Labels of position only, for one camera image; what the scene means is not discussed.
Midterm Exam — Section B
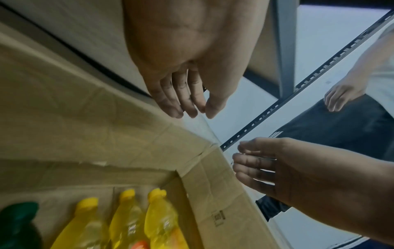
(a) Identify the person's right hand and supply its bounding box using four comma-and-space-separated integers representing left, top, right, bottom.
231, 137, 367, 221

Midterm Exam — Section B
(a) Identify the person's left hand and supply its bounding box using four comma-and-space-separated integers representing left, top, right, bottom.
122, 0, 269, 120

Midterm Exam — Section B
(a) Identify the another person's forearm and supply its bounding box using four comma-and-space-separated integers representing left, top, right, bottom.
346, 41, 389, 89

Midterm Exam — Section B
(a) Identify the person's right forearm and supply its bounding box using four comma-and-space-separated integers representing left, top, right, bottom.
354, 155, 394, 244

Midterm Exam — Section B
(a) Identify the perforated black metal rack upright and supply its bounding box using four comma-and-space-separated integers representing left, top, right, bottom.
220, 9, 394, 150

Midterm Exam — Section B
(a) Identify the beige wooden shelf board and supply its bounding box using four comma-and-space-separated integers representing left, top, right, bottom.
0, 0, 154, 98

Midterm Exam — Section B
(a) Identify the brown cardboard box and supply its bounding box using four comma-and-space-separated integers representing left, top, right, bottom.
0, 32, 279, 249

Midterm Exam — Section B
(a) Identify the yellow liquid bottle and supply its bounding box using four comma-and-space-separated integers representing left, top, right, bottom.
144, 187, 189, 249
108, 189, 146, 249
50, 197, 109, 249

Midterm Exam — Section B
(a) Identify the grey metal rack post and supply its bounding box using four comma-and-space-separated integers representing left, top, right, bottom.
273, 0, 302, 99

